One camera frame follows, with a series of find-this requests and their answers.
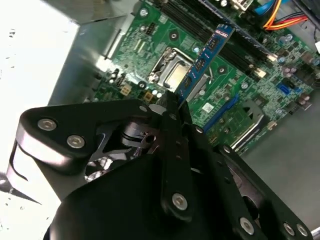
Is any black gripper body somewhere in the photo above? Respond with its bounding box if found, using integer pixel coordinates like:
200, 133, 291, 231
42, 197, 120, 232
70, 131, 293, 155
43, 152, 236, 240

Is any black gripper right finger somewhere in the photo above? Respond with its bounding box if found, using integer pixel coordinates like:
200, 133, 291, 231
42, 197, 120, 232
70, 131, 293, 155
179, 101, 315, 240

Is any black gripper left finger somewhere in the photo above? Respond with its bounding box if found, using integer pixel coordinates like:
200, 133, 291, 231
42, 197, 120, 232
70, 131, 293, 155
5, 91, 197, 223

